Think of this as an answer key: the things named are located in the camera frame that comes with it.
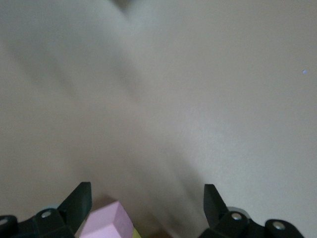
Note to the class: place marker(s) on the brown table mat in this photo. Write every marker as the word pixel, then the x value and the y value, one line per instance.
pixel 198 99

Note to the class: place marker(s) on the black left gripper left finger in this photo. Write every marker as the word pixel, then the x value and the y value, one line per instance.
pixel 74 210

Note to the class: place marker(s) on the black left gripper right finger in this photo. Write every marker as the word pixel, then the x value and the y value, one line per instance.
pixel 215 210

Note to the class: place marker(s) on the pink foam cube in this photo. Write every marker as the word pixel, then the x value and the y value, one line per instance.
pixel 106 223

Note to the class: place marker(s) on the yellow foam cube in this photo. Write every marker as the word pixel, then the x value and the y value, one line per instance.
pixel 136 234

